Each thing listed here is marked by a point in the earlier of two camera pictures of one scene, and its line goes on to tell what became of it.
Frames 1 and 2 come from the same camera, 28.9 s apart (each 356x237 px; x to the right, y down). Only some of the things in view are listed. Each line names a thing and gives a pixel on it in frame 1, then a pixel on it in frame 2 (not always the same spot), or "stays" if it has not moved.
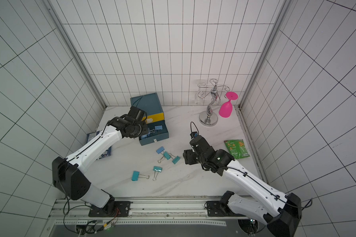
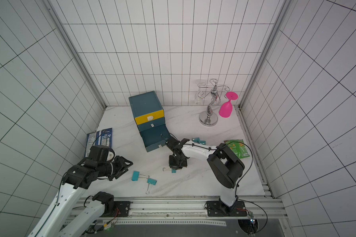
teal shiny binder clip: [156, 170] -> [151, 181]
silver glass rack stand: [207, 118] stays
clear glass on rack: [200, 96] stays
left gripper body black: [140, 130] -> [117, 166]
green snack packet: [236, 148] stays
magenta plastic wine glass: [225, 109] stays
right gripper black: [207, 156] -> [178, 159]
